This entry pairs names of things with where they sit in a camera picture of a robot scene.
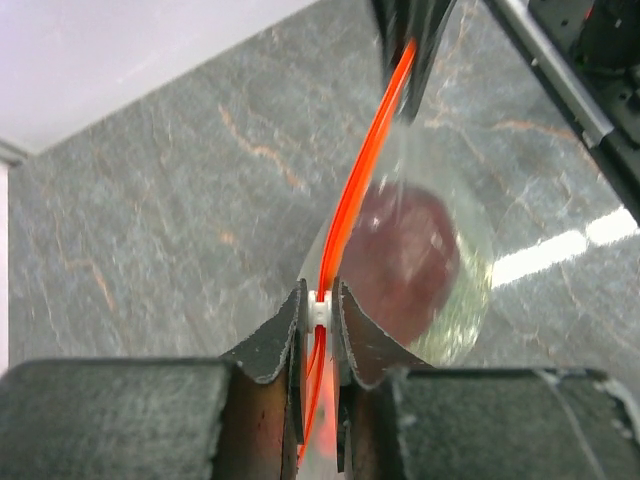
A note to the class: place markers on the green netted melon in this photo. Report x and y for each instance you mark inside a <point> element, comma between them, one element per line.
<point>457,326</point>

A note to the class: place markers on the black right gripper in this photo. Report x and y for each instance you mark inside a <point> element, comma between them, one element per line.
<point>586,56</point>

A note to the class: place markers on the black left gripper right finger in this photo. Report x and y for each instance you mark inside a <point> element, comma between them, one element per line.
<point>401,418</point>

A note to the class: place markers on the clear orange-zipper zip bag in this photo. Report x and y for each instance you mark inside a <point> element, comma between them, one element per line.
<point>393,152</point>

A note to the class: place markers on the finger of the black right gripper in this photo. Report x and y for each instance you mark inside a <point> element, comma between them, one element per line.
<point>403,22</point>

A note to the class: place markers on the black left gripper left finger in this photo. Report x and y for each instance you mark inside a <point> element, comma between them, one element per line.
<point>235,416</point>

